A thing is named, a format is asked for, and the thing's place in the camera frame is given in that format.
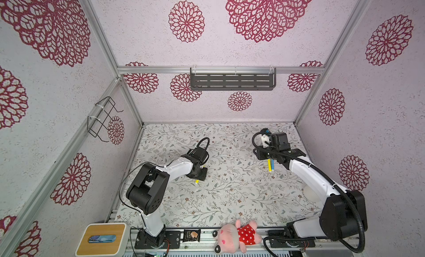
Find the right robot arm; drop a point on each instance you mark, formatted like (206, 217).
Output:
(344, 210)

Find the small dark snack packet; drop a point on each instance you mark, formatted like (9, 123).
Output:
(191, 235)

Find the dark grey wall shelf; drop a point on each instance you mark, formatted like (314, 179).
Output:
(200, 81)

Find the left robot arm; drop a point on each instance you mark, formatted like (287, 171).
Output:
(147, 190)

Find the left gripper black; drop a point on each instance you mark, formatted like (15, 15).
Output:
(203, 177)

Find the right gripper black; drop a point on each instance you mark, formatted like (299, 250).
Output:
(271, 156)

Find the pink pig plush toy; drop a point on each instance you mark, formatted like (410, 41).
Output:
(233, 237)

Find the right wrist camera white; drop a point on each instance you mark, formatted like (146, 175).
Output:
(266, 137)

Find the black wire wall rack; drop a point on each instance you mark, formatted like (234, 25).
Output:
(113, 125)

